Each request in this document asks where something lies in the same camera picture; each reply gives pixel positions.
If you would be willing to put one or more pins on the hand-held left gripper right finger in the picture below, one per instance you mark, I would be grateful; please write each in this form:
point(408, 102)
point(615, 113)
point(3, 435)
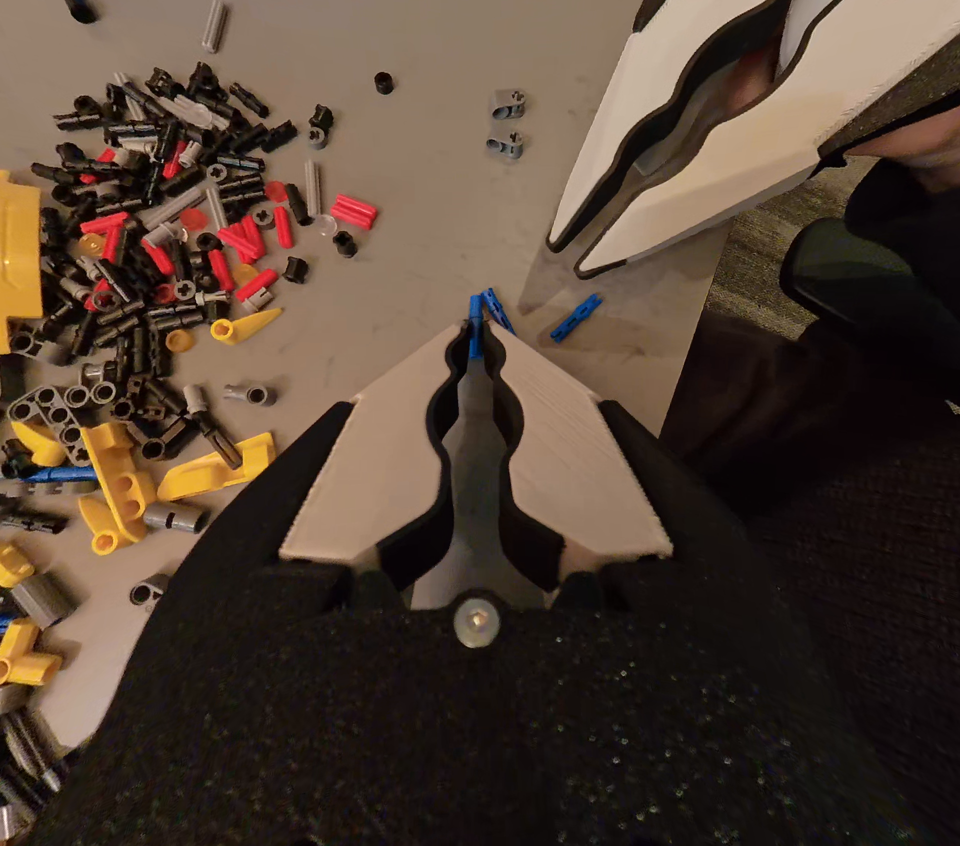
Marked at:
point(585, 478)

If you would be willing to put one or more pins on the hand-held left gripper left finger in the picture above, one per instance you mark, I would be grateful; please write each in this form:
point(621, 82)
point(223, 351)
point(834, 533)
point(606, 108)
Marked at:
point(375, 471)

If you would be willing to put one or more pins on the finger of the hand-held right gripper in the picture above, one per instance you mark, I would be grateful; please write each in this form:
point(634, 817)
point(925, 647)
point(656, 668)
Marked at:
point(697, 51)
point(795, 133)

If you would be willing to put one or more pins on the blue connector pin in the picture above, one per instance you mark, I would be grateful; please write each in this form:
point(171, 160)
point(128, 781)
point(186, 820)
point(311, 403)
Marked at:
point(501, 312)
point(576, 317)
point(475, 317)

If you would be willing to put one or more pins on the person's right hand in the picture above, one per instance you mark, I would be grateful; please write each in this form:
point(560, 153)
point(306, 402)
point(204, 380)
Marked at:
point(915, 152)

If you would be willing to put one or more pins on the black office chair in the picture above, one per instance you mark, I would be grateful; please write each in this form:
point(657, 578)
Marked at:
point(862, 291)

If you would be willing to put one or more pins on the person's dark clothed body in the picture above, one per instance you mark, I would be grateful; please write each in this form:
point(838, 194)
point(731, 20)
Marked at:
point(825, 561)

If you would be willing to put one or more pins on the pile of yellow black bricks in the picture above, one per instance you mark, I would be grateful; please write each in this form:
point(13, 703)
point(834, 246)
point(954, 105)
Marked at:
point(112, 471)

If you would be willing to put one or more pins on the yellow curved panel piece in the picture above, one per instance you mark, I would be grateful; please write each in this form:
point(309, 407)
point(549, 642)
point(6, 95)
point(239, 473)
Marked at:
point(19, 261)

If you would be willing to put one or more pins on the grey axle rod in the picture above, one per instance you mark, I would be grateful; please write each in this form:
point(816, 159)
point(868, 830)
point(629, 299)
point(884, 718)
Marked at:
point(214, 25)

